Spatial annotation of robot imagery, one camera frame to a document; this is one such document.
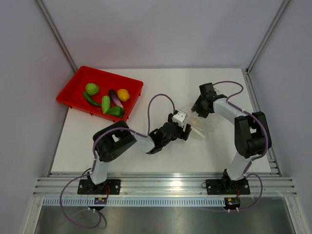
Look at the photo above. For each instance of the clear zip top bag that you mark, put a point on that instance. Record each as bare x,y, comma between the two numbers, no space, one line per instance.
202,128

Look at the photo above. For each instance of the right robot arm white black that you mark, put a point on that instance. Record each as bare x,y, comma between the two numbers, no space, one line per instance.
251,138

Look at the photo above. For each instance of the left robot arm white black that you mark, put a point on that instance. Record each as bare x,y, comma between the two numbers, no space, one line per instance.
111,142

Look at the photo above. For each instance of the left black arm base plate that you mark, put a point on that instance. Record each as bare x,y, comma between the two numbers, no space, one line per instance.
109,187

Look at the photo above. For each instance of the aluminium corner post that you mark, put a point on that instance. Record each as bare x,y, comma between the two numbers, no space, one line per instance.
269,32
51,24

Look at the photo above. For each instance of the dark green fake cucumber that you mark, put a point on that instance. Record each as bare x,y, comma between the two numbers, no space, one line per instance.
90,100

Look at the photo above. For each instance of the aluminium mounting rail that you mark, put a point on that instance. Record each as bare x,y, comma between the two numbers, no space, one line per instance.
164,184

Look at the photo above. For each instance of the dark green fake pepper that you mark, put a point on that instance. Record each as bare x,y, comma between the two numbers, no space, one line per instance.
116,111

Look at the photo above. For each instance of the yellow fake lemon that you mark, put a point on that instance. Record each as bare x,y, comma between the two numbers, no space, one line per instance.
123,95

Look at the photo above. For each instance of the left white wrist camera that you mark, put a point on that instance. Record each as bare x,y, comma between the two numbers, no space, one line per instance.
180,118

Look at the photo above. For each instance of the purple fake eggplant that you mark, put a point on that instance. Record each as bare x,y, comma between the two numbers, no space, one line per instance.
114,98

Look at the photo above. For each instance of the white slotted cable duct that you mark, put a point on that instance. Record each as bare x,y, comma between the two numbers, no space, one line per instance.
136,201

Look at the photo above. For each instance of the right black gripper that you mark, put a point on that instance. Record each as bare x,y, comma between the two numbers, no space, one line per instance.
196,107

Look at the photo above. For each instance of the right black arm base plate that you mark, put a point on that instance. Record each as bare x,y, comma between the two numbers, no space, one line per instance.
216,187

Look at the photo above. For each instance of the light green fake guava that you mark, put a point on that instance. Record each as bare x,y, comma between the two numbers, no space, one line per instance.
91,89

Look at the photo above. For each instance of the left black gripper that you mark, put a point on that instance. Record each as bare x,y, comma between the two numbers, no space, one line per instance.
182,135

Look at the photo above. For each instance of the red plastic tray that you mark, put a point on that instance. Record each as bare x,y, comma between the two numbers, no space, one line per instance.
72,93

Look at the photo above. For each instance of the light green fake lime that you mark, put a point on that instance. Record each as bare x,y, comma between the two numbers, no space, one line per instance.
106,104

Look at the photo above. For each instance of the left aluminium corner post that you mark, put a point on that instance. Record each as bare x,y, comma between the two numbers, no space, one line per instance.
51,24

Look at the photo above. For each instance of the right aluminium corner post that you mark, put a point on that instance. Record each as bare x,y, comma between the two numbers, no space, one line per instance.
269,32

